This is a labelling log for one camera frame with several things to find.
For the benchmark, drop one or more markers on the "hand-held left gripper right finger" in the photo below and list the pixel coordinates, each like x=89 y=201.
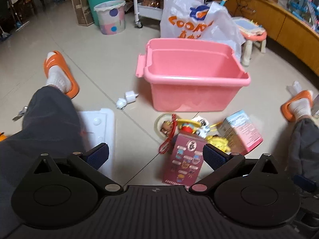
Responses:
x=211 y=157

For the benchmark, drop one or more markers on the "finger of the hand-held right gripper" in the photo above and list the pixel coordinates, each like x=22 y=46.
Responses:
x=304 y=183

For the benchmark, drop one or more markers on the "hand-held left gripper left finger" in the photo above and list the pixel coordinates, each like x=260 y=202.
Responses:
x=99 y=155

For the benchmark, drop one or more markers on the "maroon printed toy box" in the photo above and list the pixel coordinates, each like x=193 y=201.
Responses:
x=184 y=161

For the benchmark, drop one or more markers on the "pink and blue carton box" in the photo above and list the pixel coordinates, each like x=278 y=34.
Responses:
x=239 y=129

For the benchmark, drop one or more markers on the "pink plastic storage bin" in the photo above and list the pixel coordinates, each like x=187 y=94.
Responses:
x=194 y=92

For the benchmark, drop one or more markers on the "yellow plush toy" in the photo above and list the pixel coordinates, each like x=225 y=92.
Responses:
x=219 y=140

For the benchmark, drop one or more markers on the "white dog toy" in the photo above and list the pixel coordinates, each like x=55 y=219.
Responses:
x=203 y=132

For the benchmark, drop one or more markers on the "translucent white bin lid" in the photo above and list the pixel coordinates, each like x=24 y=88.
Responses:
x=107 y=127

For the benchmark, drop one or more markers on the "red and blue toy figure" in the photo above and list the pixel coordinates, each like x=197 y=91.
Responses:
x=187 y=128

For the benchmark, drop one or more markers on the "person's right leg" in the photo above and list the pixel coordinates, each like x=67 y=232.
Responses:
x=306 y=139

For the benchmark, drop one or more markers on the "person's leg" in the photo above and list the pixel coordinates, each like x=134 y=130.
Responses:
x=306 y=139
x=49 y=119

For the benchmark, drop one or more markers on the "small white pig toy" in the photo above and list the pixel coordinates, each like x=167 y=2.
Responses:
x=121 y=103

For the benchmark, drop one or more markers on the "person's left leg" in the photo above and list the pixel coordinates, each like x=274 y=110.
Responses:
x=49 y=119

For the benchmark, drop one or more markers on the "clear tape roll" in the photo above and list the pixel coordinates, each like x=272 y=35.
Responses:
x=157 y=124

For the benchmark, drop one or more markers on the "white cylinder toy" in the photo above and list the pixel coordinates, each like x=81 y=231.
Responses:
x=130 y=96

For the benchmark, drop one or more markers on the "person's left orange slipper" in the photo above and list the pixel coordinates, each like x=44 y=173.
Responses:
x=74 y=87

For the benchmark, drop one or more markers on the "person's orange slipper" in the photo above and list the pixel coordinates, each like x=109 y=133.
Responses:
x=74 y=87
x=285 y=110

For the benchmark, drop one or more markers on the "person's right orange slipper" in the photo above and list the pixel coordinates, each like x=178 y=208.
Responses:
x=285 y=110

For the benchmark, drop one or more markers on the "toy drawing table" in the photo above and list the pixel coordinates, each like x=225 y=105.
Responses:
x=249 y=29

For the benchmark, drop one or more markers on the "pastel dotted trash can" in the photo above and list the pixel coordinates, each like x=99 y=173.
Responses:
x=109 y=20

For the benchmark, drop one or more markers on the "white plastic bag orange print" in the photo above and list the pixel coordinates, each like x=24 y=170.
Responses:
x=179 y=17

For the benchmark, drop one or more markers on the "brown cardboard box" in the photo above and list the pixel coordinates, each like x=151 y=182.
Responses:
x=79 y=7

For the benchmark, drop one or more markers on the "white wheeled cart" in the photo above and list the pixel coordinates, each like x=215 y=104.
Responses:
x=147 y=11

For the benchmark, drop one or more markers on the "wooden counter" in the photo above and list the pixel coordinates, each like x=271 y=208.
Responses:
x=286 y=25

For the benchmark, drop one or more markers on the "blue toy packages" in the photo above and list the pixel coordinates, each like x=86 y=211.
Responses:
x=304 y=7

